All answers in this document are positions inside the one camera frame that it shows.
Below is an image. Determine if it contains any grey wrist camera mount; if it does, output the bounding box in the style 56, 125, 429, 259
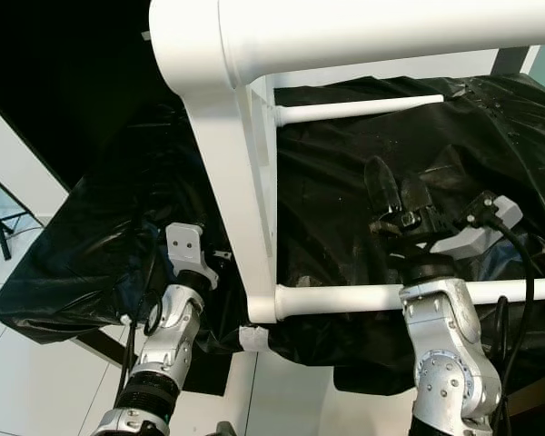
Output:
165, 223, 219, 292
434, 195, 524, 262

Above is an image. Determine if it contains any black wall pillar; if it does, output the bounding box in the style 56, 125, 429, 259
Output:
490, 47, 539, 75

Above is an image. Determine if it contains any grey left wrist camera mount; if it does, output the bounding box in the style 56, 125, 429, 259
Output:
165, 223, 219, 292

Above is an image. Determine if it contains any black shiny table cover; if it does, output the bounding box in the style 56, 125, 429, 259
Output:
0, 74, 545, 396

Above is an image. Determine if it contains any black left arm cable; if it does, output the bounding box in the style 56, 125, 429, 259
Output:
116, 259, 166, 410

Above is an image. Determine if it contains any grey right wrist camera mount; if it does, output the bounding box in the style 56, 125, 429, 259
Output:
434, 195, 524, 262

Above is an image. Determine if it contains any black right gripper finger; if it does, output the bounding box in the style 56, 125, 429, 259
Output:
398, 173, 435, 215
364, 155, 402, 219

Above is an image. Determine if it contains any black work table leg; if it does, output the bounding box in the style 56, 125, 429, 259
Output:
77, 329, 139, 369

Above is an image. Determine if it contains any white work table frame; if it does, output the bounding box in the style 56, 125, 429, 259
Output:
123, 313, 272, 353

